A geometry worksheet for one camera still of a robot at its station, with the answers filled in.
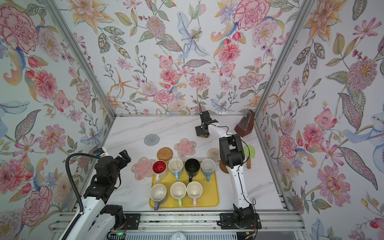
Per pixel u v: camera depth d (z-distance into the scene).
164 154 0.98
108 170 0.60
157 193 0.82
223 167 0.92
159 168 0.90
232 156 0.63
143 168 0.94
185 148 1.02
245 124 1.03
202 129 0.87
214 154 0.98
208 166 0.90
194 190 0.81
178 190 0.82
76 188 0.50
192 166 0.86
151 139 1.07
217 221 0.76
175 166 0.91
